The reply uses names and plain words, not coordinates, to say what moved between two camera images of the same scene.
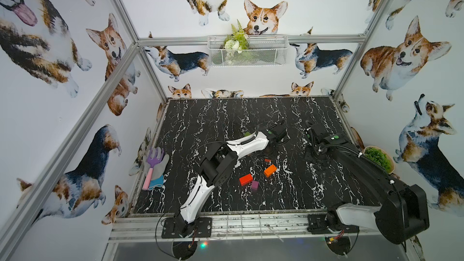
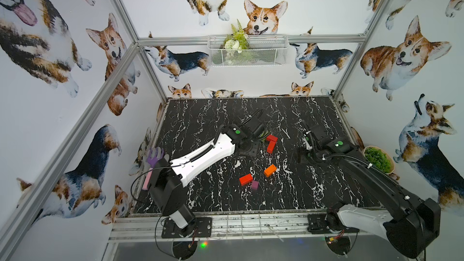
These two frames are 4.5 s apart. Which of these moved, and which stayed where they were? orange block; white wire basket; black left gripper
Moved: black left gripper
Stayed: orange block; white wire basket
